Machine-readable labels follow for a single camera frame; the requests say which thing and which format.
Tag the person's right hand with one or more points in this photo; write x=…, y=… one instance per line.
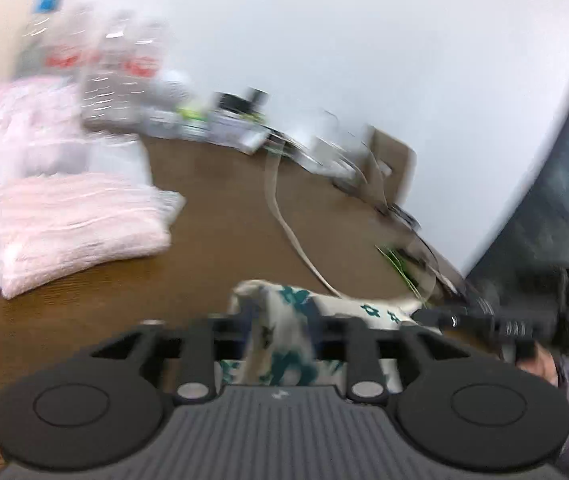
x=540, y=364

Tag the black small box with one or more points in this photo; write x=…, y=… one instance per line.
x=249, y=105

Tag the green white small boxes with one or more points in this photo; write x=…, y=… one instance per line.
x=193, y=123

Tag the right plastic water bottle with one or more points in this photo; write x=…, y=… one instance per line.
x=143, y=63

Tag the left plastic water bottle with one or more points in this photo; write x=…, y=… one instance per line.
x=66, y=50

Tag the pink floral folded garment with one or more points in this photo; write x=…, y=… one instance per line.
x=41, y=131

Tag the brown cardboard stand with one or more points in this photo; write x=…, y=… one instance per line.
x=388, y=168

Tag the white power strip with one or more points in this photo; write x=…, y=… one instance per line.
x=334, y=166

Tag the pink striped folded garment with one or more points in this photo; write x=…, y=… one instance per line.
x=52, y=227

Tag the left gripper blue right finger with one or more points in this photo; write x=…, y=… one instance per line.
x=350, y=340

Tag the blue label glass bottle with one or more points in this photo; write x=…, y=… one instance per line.
x=33, y=43

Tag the middle plastic water bottle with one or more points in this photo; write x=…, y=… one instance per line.
x=107, y=100

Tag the cream teal flower dress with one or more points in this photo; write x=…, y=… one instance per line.
x=279, y=351

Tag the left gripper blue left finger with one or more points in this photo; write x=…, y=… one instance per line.
x=204, y=343

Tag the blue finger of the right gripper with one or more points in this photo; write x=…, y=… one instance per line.
x=442, y=319

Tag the plastic water bottle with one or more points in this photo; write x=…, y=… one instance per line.
x=143, y=63
x=107, y=100
x=66, y=50

